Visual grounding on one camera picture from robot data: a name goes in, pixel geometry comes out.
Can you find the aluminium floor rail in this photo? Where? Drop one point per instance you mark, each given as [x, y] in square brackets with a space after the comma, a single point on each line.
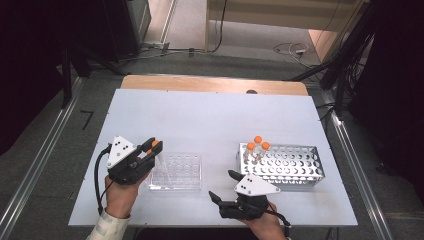
[40, 150]
[356, 166]

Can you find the clear tube with orange cap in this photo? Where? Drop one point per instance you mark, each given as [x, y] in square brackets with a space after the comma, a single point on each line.
[257, 139]
[250, 146]
[265, 145]
[155, 143]

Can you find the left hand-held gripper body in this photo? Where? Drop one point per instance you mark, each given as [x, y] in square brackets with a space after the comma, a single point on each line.
[121, 150]

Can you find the dark grey cabinet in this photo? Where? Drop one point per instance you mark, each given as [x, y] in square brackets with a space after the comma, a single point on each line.
[126, 23]

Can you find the clear acrylic tube rack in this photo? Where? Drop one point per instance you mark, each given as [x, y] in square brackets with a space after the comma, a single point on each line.
[186, 173]

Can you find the metal tube rack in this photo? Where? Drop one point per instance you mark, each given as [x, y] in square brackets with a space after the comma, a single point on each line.
[286, 166]

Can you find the person's right hand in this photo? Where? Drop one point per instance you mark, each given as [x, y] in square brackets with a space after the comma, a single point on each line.
[266, 228]

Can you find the person's left hand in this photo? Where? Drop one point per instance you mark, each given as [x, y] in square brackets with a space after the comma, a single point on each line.
[120, 198]

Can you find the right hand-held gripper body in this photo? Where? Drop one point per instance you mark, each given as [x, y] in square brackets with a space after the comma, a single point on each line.
[253, 186]

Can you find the black metal stand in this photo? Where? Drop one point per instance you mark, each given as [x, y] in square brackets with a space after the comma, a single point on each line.
[66, 76]

